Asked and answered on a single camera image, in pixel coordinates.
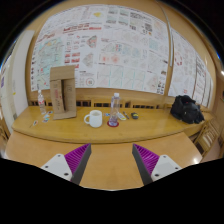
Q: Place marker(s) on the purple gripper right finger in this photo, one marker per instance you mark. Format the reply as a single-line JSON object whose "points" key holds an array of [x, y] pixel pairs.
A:
{"points": [[151, 166]]}

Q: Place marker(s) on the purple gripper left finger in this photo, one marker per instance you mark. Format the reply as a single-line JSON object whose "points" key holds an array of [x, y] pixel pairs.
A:
{"points": [[70, 166]]}

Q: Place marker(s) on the clear plastic water bottle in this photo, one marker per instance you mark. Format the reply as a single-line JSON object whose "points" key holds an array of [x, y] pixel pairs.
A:
{"points": [[115, 106]]}

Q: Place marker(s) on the water bottle with red label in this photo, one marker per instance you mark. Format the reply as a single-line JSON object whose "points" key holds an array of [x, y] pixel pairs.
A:
{"points": [[41, 102]]}

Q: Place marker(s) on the dark small gadget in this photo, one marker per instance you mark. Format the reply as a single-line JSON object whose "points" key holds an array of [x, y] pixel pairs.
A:
{"points": [[134, 115]]}

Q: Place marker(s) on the white ceramic mug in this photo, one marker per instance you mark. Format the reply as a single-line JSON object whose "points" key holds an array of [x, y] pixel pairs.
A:
{"points": [[94, 118]]}

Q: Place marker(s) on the small sticker card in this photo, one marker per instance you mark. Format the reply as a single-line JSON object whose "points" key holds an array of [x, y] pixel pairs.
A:
{"points": [[34, 123]]}

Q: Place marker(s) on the red round coaster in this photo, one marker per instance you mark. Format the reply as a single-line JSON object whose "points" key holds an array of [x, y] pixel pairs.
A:
{"points": [[115, 125]]}

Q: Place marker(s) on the white small flat device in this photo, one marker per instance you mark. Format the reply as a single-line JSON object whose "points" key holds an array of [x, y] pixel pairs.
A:
{"points": [[121, 117]]}

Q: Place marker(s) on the wooden chair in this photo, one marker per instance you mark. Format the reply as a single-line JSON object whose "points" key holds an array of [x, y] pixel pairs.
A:
{"points": [[210, 139]]}

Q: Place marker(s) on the black backpack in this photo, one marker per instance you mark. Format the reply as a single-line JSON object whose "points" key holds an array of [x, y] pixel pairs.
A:
{"points": [[184, 108]]}

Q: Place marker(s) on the brown cardboard box stand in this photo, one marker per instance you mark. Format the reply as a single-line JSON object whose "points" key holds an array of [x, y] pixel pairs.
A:
{"points": [[63, 92]]}

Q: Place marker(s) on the right poster wall sheet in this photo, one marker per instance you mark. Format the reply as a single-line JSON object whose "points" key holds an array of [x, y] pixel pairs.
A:
{"points": [[190, 75]]}

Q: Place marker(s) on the large poster wall sheet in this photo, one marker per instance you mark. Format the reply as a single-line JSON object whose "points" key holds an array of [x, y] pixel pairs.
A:
{"points": [[110, 46]]}

